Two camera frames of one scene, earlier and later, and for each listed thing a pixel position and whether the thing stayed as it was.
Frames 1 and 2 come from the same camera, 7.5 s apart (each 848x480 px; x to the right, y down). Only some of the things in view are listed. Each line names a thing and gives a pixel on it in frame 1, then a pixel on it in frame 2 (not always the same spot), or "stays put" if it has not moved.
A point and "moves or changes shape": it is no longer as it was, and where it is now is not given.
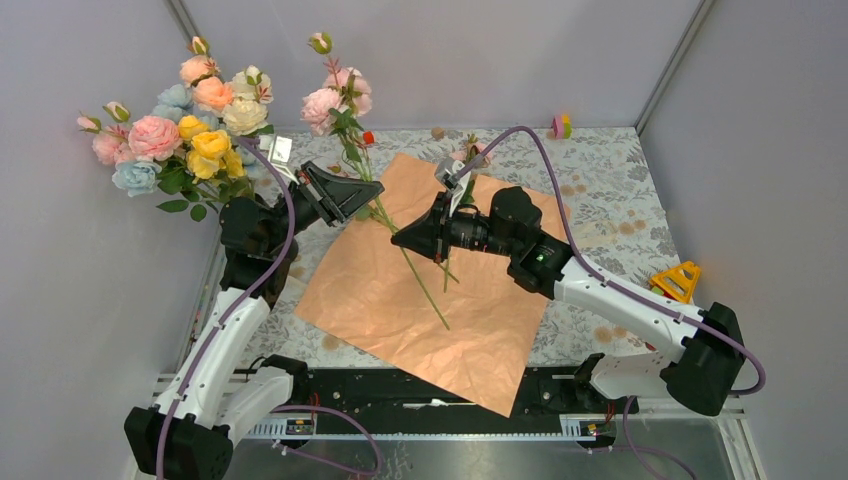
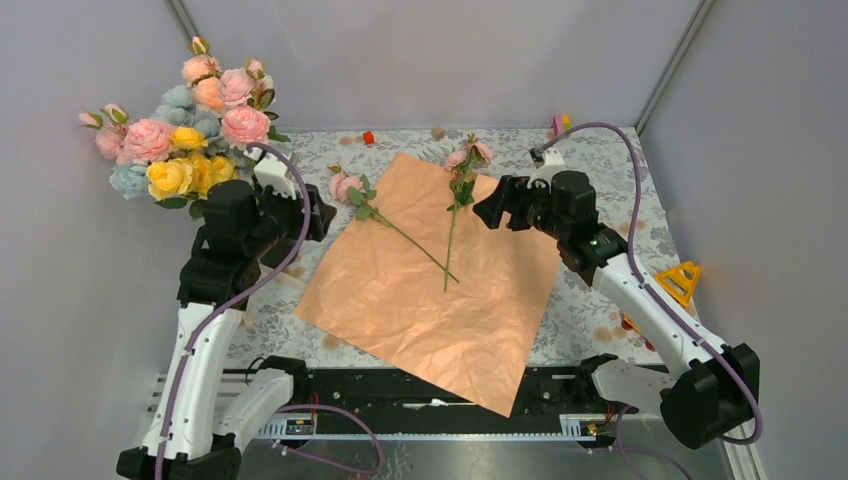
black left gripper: [349, 196] to [296, 206]
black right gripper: [427, 235] to [511, 190]
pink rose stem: [336, 108] to [246, 124]
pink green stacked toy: [561, 126] stays put
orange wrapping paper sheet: [468, 322] stays put
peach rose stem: [201, 71] stays put
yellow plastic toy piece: [680, 281] stays put
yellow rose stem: [210, 150] moves or changes shape
